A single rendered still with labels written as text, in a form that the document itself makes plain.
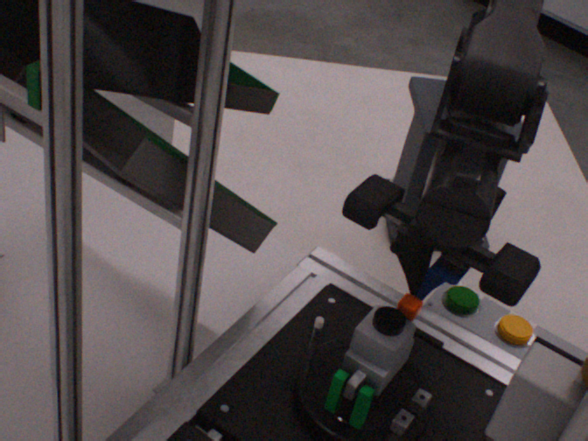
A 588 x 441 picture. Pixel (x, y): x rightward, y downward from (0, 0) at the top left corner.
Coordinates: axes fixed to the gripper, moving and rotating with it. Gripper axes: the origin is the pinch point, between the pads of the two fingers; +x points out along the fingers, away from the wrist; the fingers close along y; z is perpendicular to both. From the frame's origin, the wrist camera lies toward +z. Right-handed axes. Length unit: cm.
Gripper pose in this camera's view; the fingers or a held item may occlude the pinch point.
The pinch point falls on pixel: (426, 276)
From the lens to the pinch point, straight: 85.3
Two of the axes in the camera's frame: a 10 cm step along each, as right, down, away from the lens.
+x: -1.6, 7.5, 6.4
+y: -8.2, -4.6, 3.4
